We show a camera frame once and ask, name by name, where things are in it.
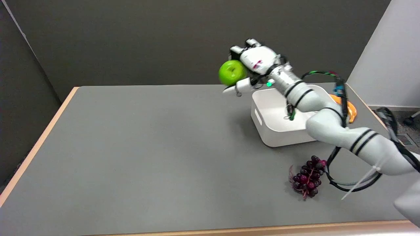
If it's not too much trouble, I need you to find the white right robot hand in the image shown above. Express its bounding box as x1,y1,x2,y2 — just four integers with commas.
223,39,286,97

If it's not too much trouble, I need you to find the green apple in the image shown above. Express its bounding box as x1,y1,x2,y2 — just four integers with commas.
219,60,248,87

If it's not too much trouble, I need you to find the white plastic box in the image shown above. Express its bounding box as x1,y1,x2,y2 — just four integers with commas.
251,85,337,148

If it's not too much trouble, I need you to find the orange fruit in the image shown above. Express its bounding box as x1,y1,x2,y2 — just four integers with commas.
329,94,357,124

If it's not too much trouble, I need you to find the dark purple grape bunch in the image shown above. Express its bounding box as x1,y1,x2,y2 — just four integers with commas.
289,155,327,200

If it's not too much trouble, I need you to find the black chair base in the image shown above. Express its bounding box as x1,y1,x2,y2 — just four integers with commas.
403,111,420,126

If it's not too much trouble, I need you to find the floor vent grille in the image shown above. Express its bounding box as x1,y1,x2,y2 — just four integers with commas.
396,134,414,146

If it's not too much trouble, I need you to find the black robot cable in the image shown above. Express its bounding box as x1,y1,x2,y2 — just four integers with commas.
301,70,420,192

